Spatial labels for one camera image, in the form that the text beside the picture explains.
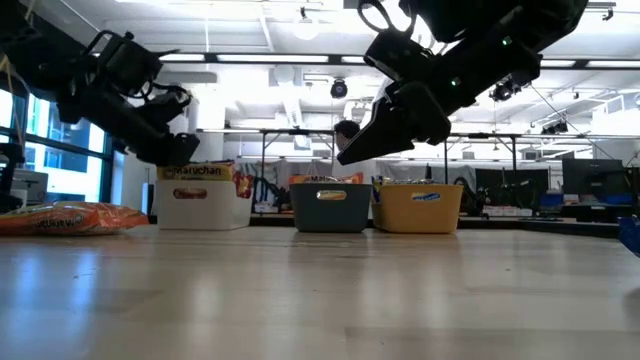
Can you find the blue storage box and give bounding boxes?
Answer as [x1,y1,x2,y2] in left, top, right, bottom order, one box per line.
[539,192,621,208]

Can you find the black ceiling spotlight cluster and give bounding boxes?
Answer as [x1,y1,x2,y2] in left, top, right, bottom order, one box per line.
[488,74,533,103]

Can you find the white desktop machine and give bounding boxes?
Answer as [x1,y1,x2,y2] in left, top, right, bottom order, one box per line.
[9,168,50,202]

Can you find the black background equipment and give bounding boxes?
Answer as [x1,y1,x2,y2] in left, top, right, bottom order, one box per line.
[453,175,534,220]

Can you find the black stand equipment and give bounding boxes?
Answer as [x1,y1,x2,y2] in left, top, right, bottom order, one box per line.
[0,142,26,214]

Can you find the teal plastic bin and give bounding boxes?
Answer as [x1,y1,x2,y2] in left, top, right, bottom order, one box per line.
[288,182,374,234]

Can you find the large window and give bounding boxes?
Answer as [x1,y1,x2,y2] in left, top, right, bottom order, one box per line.
[0,89,117,204]

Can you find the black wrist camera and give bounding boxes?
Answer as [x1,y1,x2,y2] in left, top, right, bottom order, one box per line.
[363,29,437,85]
[85,29,165,97]

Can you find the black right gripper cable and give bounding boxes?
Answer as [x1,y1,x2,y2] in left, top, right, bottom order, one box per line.
[356,0,419,36]

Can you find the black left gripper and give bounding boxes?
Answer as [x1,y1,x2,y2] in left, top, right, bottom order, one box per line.
[55,74,202,169]

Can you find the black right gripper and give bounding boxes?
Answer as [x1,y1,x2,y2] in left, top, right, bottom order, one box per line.
[336,34,545,167]

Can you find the long ceiling light track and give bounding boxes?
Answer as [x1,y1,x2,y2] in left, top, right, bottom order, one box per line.
[158,51,640,70]

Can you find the person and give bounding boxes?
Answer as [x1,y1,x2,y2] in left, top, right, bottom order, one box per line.
[332,119,380,185]

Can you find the black aluminium table frame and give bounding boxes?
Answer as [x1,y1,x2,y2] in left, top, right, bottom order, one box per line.
[148,213,622,240]

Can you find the black monitor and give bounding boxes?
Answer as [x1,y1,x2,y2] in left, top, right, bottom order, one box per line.
[562,158,625,197]
[474,168,550,187]

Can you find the orange plastic bin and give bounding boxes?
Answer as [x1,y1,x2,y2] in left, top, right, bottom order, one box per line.
[370,183,465,235]

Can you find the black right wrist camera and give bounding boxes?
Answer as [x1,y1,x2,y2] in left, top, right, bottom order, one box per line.
[363,29,437,85]

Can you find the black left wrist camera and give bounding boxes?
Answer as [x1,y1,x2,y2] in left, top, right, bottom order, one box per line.
[85,29,165,97]

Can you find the black metal gantry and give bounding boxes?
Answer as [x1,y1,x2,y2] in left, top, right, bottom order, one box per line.
[197,127,640,179]

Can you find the white round ceiling lamp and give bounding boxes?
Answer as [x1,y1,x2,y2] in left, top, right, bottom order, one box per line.
[292,7,321,42]

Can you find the white plastic bin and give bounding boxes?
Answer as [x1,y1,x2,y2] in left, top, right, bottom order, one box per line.
[155,178,255,232]

